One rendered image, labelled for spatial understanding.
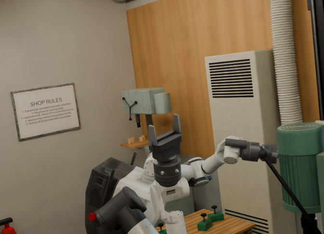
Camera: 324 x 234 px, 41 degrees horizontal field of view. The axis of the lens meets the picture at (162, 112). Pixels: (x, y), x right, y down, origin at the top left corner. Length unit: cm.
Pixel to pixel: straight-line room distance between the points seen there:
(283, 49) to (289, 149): 162
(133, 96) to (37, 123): 95
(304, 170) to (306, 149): 8
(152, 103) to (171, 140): 246
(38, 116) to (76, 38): 87
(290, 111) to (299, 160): 157
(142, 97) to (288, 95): 132
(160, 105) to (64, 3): 149
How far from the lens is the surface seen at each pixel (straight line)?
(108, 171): 178
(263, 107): 322
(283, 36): 317
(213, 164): 210
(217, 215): 350
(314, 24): 311
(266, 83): 325
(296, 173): 165
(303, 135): 161
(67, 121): 440
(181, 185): 144
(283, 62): 318
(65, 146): 442
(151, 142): 132
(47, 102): 431
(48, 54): 436
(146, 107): 383
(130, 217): 156
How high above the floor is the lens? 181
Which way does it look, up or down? 7 degrees down
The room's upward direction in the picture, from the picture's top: 7 degrees counter-clockwise
